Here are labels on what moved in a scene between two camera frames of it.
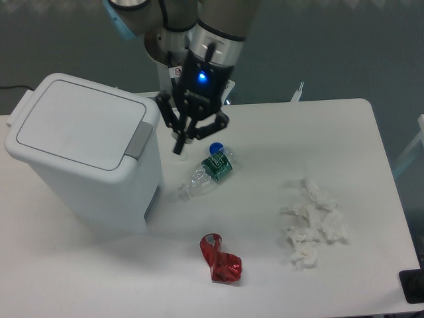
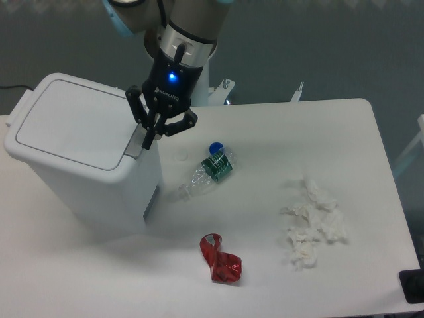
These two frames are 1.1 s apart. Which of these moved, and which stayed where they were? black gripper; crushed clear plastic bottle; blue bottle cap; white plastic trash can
Moved: black gripper
Stayed: blue bottle cap; white plastic trash can; crushed clear plastic bottle
